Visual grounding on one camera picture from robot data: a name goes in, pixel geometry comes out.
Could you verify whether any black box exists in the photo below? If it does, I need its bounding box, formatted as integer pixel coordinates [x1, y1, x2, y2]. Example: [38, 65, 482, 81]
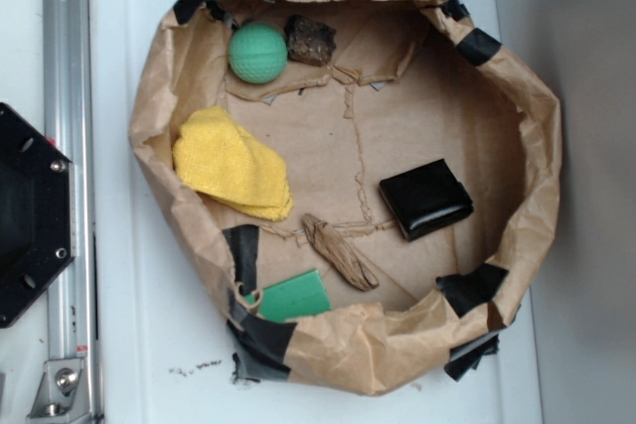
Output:
[379, 159, 474, 241]

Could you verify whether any brown paper bag bin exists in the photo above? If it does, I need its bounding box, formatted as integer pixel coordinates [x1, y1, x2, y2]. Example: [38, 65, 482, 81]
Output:
[129, 0, 561, 395]

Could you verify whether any piece of driftwood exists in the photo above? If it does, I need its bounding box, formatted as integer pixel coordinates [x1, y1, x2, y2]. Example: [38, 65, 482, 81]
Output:
[302, 213, 380, 292]

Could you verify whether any yellow folded cloth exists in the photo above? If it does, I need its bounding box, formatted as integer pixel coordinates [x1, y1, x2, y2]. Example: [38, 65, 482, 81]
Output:
[173, 106, 294, 221]

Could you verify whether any green foam block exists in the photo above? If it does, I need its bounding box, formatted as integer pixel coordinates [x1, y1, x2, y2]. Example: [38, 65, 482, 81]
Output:
[245, 269, 332, 323]

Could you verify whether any dark brown rock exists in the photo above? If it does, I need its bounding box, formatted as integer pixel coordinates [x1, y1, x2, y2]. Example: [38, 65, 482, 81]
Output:
[284, 15, 337, 67]

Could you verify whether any green dimpled ball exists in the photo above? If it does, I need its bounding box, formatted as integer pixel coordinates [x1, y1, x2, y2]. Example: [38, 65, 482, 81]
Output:
[228, 23, 287, 84]

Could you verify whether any aluminium frame rail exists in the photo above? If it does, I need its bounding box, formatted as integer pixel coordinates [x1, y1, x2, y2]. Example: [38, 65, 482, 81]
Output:
[27, 0, 104, 423]

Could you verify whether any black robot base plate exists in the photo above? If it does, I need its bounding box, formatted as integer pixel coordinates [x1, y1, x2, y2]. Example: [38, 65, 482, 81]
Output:
[1, 103, 75, 329]

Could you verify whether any metal corner bracket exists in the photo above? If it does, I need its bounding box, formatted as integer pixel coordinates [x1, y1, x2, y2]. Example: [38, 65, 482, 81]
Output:
[26, 357, 88, 423]

